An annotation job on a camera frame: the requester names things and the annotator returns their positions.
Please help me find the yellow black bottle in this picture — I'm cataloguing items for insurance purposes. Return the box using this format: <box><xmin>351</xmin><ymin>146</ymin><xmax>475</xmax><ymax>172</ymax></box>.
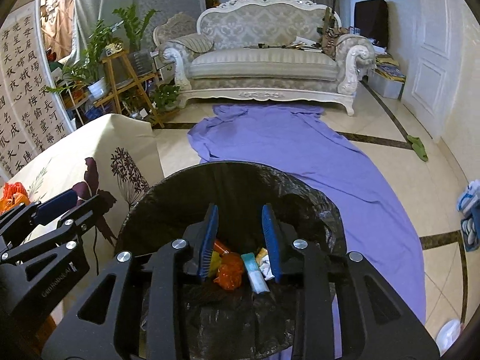
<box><xmin>256</xmin><ymin>248</ymin><xmax>274</xmax><ymax>281</ymax></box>

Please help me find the red black bottle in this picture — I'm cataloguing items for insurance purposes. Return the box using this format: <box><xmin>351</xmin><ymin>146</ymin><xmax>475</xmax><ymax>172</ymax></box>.
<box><xmin>213</xmin><ymin>240</ymin><xmax>231</xmax><ymax>257</ymax></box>

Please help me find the yellow trash in bin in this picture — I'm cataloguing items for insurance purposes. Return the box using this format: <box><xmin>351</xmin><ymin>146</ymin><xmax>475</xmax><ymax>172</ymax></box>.
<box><xmin>208</xmin><ymin>251</ymin><xmax>222</xmax><ymax>277</ymax></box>

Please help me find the white panel door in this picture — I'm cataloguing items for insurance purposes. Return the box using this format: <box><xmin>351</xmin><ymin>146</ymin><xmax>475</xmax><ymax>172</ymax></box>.
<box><xmin>403</xmin><ymin>0</ymin><xmax>463</xmax><ymax>141</ymax></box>

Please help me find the floral cream tablecloth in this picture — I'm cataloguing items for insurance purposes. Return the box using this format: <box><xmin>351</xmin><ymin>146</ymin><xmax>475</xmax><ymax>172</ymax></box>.
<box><xmin>10</xmin><ymin>114</ymin><xmax>164</xmax><ymax>320</ymax></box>

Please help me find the orange trash in bin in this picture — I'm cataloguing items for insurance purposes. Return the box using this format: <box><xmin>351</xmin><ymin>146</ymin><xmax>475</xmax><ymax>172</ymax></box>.
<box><xmin>214</xmin><ymin>253</ymin><xmax>245</xmax><ymax>291</ymax></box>

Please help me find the orange plastic bag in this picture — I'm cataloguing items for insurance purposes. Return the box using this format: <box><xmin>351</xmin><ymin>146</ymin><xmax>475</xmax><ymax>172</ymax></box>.
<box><xmin>0</xmin><ymin>192</ymin><xmax>30</xmax><ymax>215</ymax></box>

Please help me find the purple floor sheet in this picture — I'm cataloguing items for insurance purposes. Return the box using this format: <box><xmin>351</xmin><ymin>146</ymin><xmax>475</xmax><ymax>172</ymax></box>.
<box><xmin>188</xmin><ymin>103</ymin><xmax>426</xmax><ymax>322</ymax></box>

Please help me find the ornate white sofa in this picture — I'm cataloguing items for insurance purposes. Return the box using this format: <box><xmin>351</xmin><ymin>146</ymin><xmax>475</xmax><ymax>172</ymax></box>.
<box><xmin>153</xmin><ymin>0</ymin><xmax>376</xmax><ymax>116</ymax></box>

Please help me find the black television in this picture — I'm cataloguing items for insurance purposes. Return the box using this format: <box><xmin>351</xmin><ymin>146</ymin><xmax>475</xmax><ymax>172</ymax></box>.
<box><xmin>354</xmin><ymin>0</ymin><xmax>389</xmax><ymax>48</ymax></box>

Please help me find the white storage box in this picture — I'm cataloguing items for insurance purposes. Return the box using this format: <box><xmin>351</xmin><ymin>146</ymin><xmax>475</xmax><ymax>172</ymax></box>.
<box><xmin>368</xmin><ymin>70</ymin><xmax>405</xmax><ymax>100</ymax></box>

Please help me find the teal white tube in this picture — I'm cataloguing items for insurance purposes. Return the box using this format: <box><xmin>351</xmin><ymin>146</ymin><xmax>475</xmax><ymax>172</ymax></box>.
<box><xmin>241</xmin><ymin>253</ymin><xmax>269</xmax><ymax>294</ymax></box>

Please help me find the calligraphy folding screen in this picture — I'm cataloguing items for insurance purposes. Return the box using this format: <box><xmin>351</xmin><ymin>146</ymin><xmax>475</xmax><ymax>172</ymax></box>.
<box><xmin>0</xmin><ymin>2</ymin><xmax>72</xmax><ymax>182</ymax></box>

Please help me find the green cloth on floor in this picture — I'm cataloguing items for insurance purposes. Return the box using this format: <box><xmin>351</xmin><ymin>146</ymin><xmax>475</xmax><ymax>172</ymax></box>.
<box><xmin>406</xmin><ymin>135</ymin><xmax>429</xmax><ymax>162</ymax></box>

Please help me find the black lined trash bin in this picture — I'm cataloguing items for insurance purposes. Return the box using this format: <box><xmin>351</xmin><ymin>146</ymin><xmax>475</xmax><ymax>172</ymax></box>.
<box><xmin>116</xmin><ymin>162</ymin><xmax>347</xmax><ymax>359</ymax></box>

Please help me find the tall green plant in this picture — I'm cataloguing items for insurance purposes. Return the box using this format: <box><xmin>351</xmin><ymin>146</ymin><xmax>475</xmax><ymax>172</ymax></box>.
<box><xmin>112</xmin><ymin>3</ymin><xmax>159</xmax><ymax>52</ymax></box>

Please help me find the blue white bag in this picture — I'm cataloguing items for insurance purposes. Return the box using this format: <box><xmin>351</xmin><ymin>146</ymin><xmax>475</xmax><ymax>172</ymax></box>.
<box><xmin>456</xmin><ymin>180</ymin><xmax>480</xmax><ymax>252</ymax></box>

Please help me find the potted plant white pot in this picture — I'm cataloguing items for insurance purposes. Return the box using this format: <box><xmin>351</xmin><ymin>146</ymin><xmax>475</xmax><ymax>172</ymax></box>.
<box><xmin>46</xmin><ymin>19</ymin><xmax>124</xmax><ymax>100</ymax></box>

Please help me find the wooden plant stand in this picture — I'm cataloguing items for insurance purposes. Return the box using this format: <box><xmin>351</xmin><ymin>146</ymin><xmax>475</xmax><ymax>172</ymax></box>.
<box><xmin>94</xmin><ymin>50</ymin><xmax>164</xmax><ymax>128</ymax></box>

